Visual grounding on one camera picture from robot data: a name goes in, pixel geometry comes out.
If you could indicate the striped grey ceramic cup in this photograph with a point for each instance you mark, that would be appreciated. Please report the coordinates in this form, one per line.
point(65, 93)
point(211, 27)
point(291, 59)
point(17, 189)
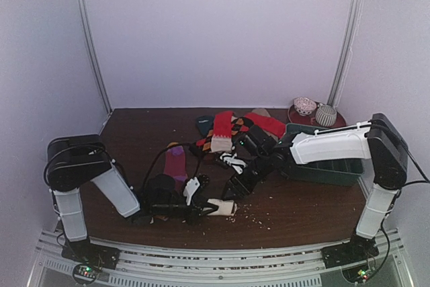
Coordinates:
point(326, 115)

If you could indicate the left round controller board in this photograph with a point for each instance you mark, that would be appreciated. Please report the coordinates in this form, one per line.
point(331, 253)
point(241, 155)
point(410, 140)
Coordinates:
point(85, 274)

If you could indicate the patterned white ceramic bowl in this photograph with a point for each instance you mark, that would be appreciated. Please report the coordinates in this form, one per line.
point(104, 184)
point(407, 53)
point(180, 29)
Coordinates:
point(304, 106)

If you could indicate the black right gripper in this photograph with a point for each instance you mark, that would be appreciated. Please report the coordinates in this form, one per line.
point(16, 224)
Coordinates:
point(247, 178)

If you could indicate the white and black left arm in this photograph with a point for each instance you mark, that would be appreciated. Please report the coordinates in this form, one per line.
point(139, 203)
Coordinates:
point(76, 160)

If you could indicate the dark red round plate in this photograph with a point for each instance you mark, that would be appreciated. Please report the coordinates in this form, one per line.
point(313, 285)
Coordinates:
point(310, 120)

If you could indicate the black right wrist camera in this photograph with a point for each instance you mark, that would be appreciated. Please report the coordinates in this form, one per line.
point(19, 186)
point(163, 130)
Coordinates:
point(257, 142)

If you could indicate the tan and brown ribbed sock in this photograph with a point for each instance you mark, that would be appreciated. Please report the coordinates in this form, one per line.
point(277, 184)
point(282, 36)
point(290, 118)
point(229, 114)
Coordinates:
point(261, 112)

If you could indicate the right aluminium corner post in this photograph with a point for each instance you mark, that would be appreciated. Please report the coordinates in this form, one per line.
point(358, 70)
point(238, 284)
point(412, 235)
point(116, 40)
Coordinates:
point(345, 56)

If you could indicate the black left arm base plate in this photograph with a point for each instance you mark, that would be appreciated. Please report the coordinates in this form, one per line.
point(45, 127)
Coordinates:
point(86, 252)

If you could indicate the red and cream lace sock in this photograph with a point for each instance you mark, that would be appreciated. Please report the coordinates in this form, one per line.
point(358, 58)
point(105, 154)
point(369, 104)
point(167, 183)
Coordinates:
point(221, 136)

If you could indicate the left aluminium corner post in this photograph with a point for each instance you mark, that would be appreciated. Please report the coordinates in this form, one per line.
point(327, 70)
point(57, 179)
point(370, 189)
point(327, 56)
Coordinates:
point(92, 55)

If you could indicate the right round controller board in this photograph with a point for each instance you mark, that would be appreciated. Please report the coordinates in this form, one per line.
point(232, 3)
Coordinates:
point(357, 274)

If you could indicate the dark teal sock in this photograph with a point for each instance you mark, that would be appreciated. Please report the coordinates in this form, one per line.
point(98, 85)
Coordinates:
point(204, 124)

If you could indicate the black red yellow argyle sock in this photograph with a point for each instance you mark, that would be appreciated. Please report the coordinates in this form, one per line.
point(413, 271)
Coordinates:
point(239, 125)

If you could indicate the round controller board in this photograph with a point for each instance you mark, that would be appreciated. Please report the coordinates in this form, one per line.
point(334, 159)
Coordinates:
point(85, 274)
point(357, 274)

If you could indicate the long red sock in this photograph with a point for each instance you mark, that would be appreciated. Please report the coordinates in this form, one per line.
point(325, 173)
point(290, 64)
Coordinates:
point(268, 124)

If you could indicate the green plastic divided organizer tray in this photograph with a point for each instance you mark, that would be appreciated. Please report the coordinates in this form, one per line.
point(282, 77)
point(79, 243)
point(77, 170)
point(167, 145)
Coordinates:
point(339, 172)

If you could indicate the aluminium corner post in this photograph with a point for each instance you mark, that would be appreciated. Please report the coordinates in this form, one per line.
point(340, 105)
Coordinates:
point(345, 56)
point(92, 55)

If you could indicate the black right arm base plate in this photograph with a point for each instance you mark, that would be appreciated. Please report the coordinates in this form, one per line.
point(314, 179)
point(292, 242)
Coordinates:
point(357, 249)

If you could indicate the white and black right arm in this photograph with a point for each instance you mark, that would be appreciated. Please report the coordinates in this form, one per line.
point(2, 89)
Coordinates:
point(375, 140)

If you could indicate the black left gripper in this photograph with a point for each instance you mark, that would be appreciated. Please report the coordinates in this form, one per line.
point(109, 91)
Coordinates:
point(198, 203)

